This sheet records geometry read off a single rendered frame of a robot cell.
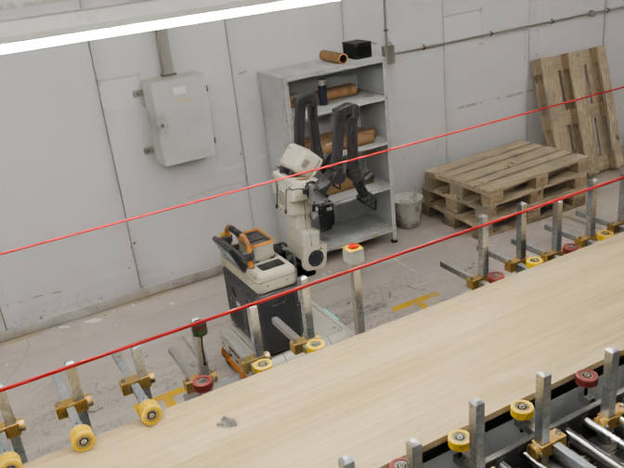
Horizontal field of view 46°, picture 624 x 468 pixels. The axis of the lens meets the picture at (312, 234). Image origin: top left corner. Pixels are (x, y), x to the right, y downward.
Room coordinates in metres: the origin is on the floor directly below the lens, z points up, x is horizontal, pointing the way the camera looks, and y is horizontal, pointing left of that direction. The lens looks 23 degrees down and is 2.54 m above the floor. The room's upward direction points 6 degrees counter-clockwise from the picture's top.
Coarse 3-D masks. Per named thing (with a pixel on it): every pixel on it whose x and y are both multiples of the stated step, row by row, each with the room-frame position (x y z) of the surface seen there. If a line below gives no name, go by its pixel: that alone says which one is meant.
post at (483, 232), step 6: (480, 216) 3.24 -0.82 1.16; (486, 216) 3.24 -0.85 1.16; (480, 222) 3.24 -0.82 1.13; (486, 222) 3.24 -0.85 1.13; (480, 228) 3.24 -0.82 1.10; (486, 228) 3.24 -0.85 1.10; (480, 234) 3.24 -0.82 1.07; (486, 234) 3.24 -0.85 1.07; (480, 240) 3.24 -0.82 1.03; (486, 240) 3.24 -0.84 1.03; (480, 246) 3.24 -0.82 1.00; (486, 246) 3.24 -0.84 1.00; (480, 252) 3.24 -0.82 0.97; (486, 252) 3.23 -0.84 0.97; (480, 258) 3.24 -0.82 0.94; (486, 258) 3.23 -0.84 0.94; (480, 264) 3.24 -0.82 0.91; (486, 264) 3.23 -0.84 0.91; (480, 270) 3.24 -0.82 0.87; (486, 270) 3.23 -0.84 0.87
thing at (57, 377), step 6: (54, 378) 2.53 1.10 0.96; (60, 378) 2.52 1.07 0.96; (60, 384) 2.47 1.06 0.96; (60, 390) 2.43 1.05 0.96; (66, 390) 2.43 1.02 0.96; (60, 396) 2.41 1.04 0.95; (66, 396) 2.38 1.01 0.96; (72, 408) 2.30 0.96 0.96; (72, 414) 2.26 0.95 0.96; (72, 420) 2.23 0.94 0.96; (78, 420) 2.22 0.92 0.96; (72, 426) 2.19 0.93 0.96
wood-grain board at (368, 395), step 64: (576, 256) 3.22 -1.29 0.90; (448, 320) 2.74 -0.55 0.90; (512, 320) 2.69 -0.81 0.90; (576, 320) 2.63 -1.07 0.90; (256, 384) 2.42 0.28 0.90; (320, 384) 2.37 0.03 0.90; (384, 384) 2.32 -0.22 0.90; (448, 384) 2.28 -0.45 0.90; (512, 384) 2.24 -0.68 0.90; (64, 448) 2.14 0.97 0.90; (128, 448) 2.11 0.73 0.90; (192, 448) 2.07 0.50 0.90; (256, 448) 2.03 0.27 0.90; (320, 448) 2.00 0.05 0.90; (384, 448) 1.96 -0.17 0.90
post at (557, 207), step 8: (552, 208) 3.48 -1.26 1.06; (560, 208) 3.46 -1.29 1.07; (552, 216) 3.48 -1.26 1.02; (560, 216) 3.46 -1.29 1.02; (552, 224) 3.48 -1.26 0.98; (560, 224) 3.46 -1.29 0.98; (552, 232) 3.48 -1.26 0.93; (560, 232) 3.46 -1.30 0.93; (552, 240) 3.47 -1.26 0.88; (560, 240) 3.46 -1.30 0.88; (552, 248) 3.47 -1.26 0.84; (560, 248) 3.46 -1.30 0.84
